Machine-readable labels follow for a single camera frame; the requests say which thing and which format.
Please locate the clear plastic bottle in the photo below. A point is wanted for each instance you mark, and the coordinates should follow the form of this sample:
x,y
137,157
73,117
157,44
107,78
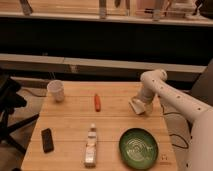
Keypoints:
x,y
91,145

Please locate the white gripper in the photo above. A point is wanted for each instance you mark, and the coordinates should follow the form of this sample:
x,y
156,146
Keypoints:
x,y
148,108

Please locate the green bowl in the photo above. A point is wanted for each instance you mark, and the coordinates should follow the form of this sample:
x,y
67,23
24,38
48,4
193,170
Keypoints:
x,y
138,149

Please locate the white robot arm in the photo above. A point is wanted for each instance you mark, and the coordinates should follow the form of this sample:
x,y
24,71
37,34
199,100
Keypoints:
x,y
200,114

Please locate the black office chair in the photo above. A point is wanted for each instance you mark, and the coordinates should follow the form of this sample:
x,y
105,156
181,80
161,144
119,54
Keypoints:
x,y
9,101

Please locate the wooden shelf bench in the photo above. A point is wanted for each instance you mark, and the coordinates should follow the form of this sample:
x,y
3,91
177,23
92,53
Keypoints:
x,y
93,66

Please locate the orange carrot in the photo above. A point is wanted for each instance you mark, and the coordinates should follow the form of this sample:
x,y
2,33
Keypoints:
x,y
97,103

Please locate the white sponge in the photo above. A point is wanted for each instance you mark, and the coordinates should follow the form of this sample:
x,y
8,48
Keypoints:
x,y
137,105

